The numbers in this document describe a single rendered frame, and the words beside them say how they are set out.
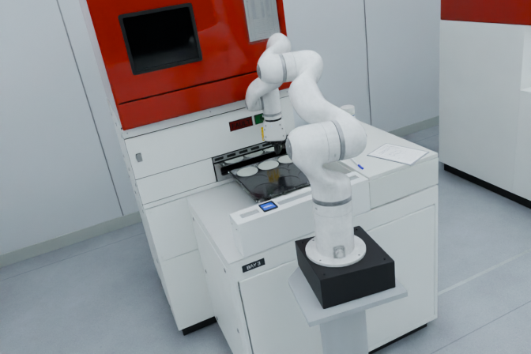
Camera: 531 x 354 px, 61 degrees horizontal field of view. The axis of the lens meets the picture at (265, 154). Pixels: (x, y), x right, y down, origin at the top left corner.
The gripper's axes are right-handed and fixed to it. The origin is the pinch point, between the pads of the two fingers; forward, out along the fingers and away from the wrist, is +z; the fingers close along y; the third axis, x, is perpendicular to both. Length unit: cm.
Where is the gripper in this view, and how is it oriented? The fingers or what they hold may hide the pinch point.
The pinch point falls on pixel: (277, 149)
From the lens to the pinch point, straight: 211.6
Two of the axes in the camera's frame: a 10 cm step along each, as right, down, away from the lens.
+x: 2.1, -4.1, 8.9
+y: 9.7, -0.5, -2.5
